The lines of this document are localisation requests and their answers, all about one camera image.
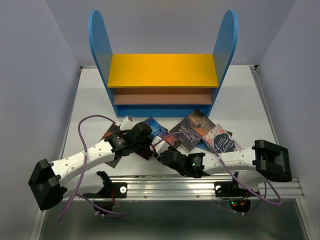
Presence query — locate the Jane Eyre book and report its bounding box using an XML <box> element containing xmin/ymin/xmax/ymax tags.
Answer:
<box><xmin>135</xmin><ymin>117</ymin><xmax>181</xmax><ymax>161</ymax></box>

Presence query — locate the Little Women floral book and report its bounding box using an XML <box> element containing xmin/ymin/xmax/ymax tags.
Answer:
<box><xmin>203</xmin><ymin>124</ymin><xmax>243</xmax><ymax>153</ymax></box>

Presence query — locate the Tale of Two Cities book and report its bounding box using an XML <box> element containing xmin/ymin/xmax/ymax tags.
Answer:
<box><xmin>169</xmin><ymin>109</ymin><xmax>216</xmax><ymax>152</ymax></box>

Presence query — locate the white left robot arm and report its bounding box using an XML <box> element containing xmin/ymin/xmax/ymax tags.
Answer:
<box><xmin>28</xmin><ymin>122</ymin><xmax>152</xmax><ymax>211</ymax></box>

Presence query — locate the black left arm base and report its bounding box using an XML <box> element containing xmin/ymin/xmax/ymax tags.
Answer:
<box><xmin>78</xmin><ymin>171</ymin><xmax>128</xmax><ymax>218</ymax></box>

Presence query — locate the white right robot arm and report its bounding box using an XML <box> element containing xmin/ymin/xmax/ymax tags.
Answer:
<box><xmin>152</xmin><ymin>139</ymin><xmax>293</xmax><ymax>195</ymax></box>

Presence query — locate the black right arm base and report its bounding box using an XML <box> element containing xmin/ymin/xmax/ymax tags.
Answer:
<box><xmin>214</xmin><ymin>180</ymin><xmax>254</xmax><ymax>214</ymax></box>

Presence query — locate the Three Days to See book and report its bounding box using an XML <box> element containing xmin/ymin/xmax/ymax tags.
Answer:
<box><xmin>101</xmin><ymin>123</ymin><xmax>121</xmax><ymax>168</ymax></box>

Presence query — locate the blue yellow wooden bookshelf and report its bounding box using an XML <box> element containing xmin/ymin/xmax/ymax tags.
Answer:
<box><xmin>88</xmin><ymin>9</ymin><xmax>239</xmax><ymax>118</ymax></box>

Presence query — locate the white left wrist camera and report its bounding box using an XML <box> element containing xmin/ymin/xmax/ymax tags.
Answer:
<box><xmin>119</xmin><ymin>115</ymin><xmax>134</xmax><ymax>131</ymax></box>

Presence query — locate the aluminium mounting rail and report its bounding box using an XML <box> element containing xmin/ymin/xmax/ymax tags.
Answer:
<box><xmin>41</xmin><ymin>174</ymin><xmax>306</xmax><ymax>201</ymax></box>

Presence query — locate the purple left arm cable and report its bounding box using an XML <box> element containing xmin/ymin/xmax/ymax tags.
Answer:
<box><xmin>56</xmin><ymin>114</ymin><xmax>127</xmax><ymax>223</ymax></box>

